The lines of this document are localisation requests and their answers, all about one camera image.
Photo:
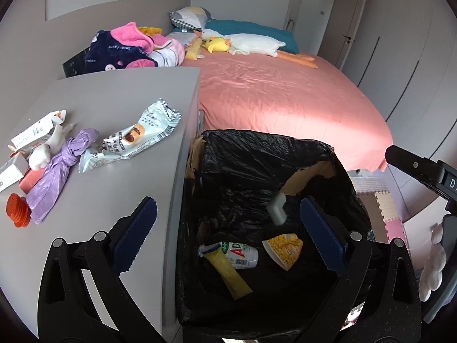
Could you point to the white bottle green label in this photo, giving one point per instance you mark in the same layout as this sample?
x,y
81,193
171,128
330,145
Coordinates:
x,y
242,255

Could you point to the yellow cloth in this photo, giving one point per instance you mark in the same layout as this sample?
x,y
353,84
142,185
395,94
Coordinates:
x,y
150,30

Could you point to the yellow strip wrapper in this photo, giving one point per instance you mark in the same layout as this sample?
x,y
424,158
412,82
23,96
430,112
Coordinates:
x,y
228,275

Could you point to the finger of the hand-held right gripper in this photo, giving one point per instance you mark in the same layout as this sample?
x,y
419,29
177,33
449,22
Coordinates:
x,y
414,164

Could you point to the teal pillow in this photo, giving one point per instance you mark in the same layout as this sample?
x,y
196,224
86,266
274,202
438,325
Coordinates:
x,y
257,28

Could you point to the grey door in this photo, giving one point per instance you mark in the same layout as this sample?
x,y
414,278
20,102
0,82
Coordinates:
x,y
353,18

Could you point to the light blue small pillow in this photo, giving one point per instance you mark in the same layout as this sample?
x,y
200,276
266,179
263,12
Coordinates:
x,y
180,37

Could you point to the yellow dotted plush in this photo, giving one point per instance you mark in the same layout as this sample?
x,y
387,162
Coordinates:
x,y
194,50

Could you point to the person's right hand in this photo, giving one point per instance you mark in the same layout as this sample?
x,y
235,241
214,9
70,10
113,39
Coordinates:
x,y
435,260

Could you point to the black board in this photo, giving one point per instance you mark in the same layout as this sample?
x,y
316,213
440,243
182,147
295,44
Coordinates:
x,y
75,64

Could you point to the white plastic piece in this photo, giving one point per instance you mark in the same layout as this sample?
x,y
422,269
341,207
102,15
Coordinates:
x,y
41,155

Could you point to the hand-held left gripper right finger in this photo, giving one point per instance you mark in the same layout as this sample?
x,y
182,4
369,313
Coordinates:
x,y
323,235

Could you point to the orange plastic cap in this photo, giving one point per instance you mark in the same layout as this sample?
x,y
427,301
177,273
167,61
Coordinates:
x,y
18,210

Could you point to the yellow paper packet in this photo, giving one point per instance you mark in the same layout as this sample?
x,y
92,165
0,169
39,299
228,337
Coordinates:
x,y
284,250

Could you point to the purple plastic bag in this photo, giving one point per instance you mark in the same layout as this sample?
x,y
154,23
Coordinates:
x,y
53,175

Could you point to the small grey white block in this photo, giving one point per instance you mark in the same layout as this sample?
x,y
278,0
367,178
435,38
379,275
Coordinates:
x,y
276,209

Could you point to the plain white carton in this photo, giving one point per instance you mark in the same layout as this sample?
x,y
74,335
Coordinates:
x,y
10,173

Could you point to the pale green snack wrapper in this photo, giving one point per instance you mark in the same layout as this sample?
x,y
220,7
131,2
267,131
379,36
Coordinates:
x,y
135,135

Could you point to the cardboard box bin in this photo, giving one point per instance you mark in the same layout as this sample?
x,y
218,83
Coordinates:
x,y
194,157

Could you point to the navy pink fleece blanket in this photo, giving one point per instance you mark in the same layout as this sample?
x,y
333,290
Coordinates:
x,y
107,53

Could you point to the grey yellow patterned pillow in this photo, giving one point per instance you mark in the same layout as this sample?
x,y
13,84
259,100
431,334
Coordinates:
x,y
191,18

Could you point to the bed with pink sheet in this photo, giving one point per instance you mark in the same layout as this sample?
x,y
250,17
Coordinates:
x,y
278,103

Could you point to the grey table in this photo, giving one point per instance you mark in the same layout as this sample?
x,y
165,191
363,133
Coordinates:
x,y
107,93

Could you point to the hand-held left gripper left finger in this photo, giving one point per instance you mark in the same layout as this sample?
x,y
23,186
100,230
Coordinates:
x,y
137,232

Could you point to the white goose plush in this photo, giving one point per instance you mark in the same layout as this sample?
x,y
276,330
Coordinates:
x,y
250,44

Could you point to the white orange barcode carton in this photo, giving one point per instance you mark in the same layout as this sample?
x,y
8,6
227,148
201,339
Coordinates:
x,y
35,128

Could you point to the red pink packet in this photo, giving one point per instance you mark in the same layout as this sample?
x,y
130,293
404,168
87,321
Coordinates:
x,y
30,182

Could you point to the pink white cartoon blanket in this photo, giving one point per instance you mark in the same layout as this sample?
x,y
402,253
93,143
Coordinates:
x,y
167,53

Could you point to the cardboard bin with black liner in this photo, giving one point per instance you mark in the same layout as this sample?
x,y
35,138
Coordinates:
x,y
250,171

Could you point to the yellow duck plush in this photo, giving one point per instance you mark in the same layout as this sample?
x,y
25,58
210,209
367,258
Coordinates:
x,y
216,44

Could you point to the pastel foam floor mat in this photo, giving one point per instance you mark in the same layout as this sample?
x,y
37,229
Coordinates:
x,y
378,207

